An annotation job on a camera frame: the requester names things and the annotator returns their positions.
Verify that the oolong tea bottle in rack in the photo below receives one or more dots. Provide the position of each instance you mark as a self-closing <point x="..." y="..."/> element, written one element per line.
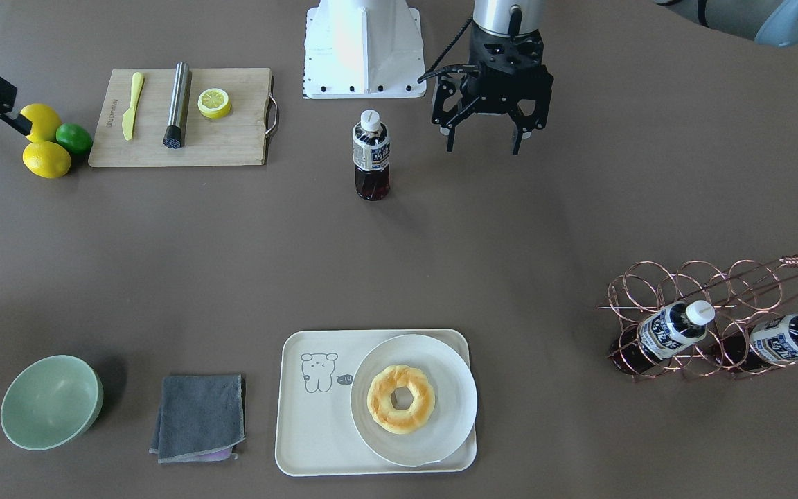
<point x="660" y="336"/>

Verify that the grey folded cloth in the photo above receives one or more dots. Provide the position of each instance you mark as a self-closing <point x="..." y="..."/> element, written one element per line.
<point x="200" y="418"/>

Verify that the halved lemon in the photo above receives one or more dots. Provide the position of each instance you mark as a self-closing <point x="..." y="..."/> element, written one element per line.
<point x="214" y="103"/>

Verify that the glazed donut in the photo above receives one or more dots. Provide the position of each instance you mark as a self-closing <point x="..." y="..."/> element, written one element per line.
<point x="384" y="412"/>

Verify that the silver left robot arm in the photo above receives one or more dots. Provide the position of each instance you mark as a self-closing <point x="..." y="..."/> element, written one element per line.
<point x="768" y="23"/>

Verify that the steel muddler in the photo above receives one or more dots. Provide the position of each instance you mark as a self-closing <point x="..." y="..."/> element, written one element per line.
<point x="178" y="107"/>

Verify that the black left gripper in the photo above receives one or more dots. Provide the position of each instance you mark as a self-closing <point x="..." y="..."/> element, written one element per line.
<point x="449" y="104"/>

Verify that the copper wire bottle rack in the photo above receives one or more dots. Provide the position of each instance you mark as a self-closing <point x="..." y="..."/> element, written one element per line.
<point x="743" y="295"/>

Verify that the oolong tea bottle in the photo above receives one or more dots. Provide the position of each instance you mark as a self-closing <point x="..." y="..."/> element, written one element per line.
<point x="371" y="150"/>
<point x="660" y="336"/>

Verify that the yellow plastic knife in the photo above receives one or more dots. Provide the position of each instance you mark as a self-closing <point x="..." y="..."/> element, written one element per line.
<point x="129" y="115"/>

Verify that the white plate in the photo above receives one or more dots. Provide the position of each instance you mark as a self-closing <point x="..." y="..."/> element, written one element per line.
<point x="455" y="408"/>

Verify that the green lime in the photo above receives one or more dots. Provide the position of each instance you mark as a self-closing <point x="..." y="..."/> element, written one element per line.
<point x="74" y="138"/>

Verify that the yellow lemon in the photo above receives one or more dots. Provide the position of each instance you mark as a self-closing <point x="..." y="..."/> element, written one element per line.
<point x="47" y="159"/>
<point x="44" y="122"/>

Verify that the mint green bowl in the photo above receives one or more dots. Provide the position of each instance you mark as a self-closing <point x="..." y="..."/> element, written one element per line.
<point x="51" y="402"/>

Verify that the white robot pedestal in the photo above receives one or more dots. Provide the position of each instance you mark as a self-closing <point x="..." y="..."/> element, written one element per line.
<point x="363" y="49"/>

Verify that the cream serving tray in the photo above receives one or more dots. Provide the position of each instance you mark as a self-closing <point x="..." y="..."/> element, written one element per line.
<point x="315" y="431"/>

